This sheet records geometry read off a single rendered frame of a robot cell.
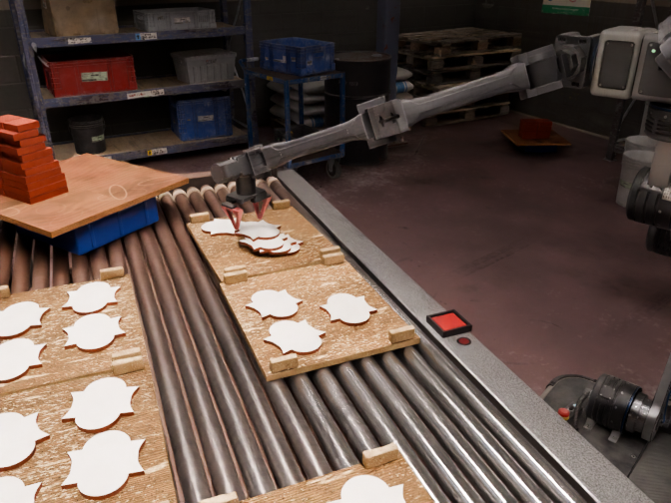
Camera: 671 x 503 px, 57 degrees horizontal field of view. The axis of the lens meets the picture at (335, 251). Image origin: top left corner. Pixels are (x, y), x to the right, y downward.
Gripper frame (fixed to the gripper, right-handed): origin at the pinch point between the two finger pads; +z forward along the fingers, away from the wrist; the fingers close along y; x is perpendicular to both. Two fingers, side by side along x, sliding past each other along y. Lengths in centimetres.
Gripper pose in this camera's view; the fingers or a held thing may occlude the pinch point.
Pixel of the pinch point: (248, 221)
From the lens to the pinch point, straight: 182.0
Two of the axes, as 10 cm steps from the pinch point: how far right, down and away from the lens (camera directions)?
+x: -8.0, -2.7, 5.3
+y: 6.0, -3.6, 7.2
